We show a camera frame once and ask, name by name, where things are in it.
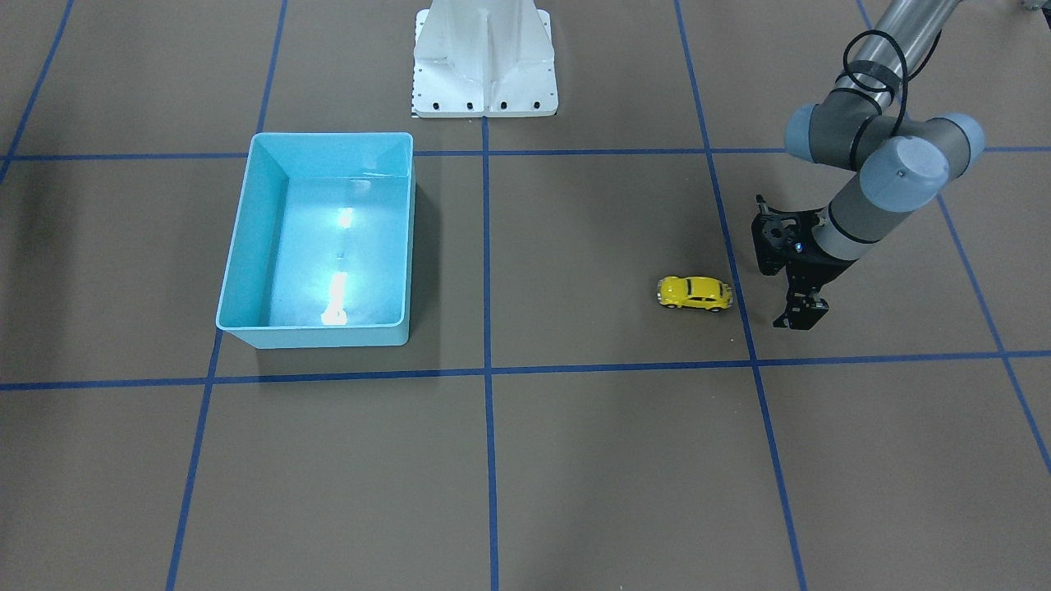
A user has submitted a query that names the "light blue plastic bin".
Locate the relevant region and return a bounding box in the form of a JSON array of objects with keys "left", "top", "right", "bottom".
[{"left": 215, "top": 133, "right": 416, "bottom": 350}]

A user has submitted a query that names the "yellow beetle toy car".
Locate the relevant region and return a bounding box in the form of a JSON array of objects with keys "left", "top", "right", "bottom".
[{"left": 657, "top": 276, "right": 733, "bottom": 314}]

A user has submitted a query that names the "white pedestal column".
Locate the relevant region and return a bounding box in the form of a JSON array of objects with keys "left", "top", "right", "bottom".
[{"left": 411, "top": 1, "right": 559, "bottom": 119}]

